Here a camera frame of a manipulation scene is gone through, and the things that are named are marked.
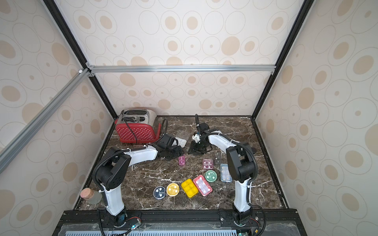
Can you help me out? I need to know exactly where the magenta pillbox clear lid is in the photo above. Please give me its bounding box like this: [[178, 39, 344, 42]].
[[202, 159, 214, 170]]

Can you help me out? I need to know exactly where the small clear grey pillbox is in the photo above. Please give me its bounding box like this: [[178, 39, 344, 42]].
[[214, 152, 222, 166]]

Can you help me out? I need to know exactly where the white pillbox clear lid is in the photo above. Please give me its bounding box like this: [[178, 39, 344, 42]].
[[176, 130, 191, 148]]

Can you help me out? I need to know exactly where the green round pillbox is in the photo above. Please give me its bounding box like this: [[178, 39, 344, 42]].
[[205, 170, 218, 183]]

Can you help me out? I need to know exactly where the light blue rectangular pillbox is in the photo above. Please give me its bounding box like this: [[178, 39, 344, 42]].
[[220, 164, 232, 183]]

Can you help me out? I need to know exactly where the yellow lidded rectangular pillbox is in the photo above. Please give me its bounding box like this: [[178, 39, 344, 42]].
[[181, 179, 198, 198]]

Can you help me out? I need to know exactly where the yellow round pillbox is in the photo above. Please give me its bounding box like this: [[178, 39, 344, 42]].
[[166, 183, 180, 197]]

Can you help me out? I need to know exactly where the red rectangular pillbox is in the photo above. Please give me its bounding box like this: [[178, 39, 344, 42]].
[[193, 175, 213, 197]]

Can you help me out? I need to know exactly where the dark blue round pillbox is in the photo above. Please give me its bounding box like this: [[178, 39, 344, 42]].
[[153, 186, 166, 200]]

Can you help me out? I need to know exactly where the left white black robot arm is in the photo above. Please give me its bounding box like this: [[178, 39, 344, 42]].
[[92, 134, 184, 216]]

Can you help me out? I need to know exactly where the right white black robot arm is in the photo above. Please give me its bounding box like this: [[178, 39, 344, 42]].
[[188, 115, 258, 225]]

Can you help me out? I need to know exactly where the red and silver toaster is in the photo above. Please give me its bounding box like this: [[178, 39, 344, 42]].
[[115, 108, 161, 144]]

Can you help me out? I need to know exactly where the pink capped clear bottle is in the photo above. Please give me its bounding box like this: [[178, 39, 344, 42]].
[[80, 188, 102, 205]]

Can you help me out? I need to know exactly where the black toaster power cord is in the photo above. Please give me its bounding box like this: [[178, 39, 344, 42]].
[[121, 116, 138, 145]]

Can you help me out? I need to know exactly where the rear aluminium frame rail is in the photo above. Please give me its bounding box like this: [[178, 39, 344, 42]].
[[89, 65, 276, 73]]

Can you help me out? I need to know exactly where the aluminium frame rail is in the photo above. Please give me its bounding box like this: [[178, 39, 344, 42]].
[[89, 65, 276, 73], [1, 68, 89, 172]]

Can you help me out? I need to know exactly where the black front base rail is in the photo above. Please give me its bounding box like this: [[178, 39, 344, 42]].
[[53, 209, 307, 236]]

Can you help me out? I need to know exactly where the left aluminium frame rail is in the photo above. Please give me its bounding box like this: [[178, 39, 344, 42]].
[[1, 68, 89, 172]]

